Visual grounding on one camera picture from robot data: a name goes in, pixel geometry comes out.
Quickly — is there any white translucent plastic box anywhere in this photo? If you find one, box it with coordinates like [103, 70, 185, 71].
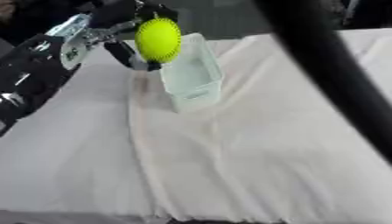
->
[157, 32, 226, 114]

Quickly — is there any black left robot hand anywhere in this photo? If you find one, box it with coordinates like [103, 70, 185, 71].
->
[88, 0, 181, 73]

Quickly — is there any yellow-green ball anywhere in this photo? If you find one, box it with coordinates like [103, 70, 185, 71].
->
[133, 17, 184, 64]

